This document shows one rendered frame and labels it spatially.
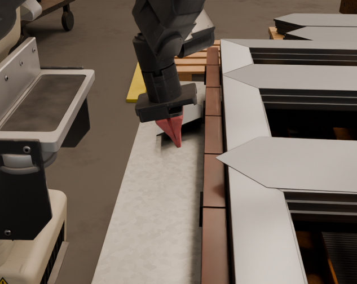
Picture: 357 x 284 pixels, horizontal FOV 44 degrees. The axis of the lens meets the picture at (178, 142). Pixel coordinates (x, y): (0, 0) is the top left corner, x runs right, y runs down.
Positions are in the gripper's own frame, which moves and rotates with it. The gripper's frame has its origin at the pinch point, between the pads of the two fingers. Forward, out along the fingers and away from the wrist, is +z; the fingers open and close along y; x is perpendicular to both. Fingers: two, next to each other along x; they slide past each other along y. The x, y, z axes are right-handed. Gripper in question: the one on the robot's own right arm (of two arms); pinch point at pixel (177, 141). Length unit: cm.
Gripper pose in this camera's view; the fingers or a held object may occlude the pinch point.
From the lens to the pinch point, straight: 78.8
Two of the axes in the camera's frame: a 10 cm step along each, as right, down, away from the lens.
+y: -9.7, 1.8, 1.4
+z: 2.3, 8.5, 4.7
